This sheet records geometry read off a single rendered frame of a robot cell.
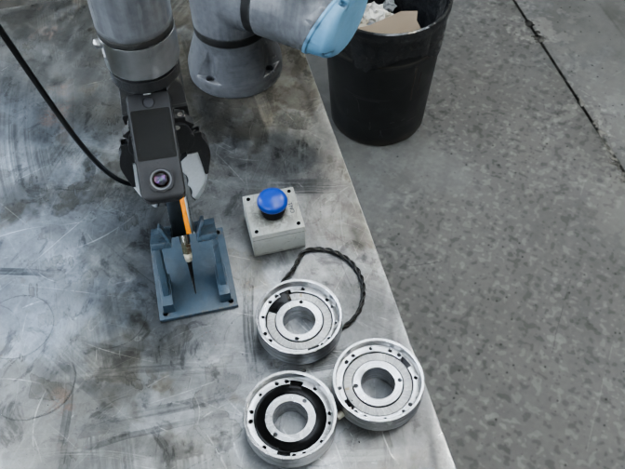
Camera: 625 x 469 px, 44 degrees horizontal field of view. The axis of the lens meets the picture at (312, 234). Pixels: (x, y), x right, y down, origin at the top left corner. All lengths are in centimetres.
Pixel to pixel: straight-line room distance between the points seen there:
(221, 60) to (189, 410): 54
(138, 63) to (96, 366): 39
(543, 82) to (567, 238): 59
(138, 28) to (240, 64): 48
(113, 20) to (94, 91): 56
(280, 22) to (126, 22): 39
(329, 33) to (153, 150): 36
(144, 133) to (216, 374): 31
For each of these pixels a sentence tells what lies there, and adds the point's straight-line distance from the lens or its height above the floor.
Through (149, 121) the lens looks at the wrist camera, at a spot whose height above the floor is 109.
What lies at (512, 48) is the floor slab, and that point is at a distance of 263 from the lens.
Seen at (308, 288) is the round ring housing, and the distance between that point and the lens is 98.
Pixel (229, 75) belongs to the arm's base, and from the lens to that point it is 123.
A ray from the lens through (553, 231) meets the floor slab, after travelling 215.
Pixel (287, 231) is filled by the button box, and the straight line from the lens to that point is 102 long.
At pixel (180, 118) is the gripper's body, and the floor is 106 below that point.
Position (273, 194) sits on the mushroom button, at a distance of 102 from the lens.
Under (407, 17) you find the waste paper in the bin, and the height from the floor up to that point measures 36.
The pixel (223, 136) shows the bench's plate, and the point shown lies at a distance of 119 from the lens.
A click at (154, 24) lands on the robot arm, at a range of 76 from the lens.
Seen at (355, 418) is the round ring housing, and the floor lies 83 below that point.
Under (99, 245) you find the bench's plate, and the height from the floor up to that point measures 80.
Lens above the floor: 166
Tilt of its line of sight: 54 degrees down
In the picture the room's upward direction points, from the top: 1 degrees counter-clockwise
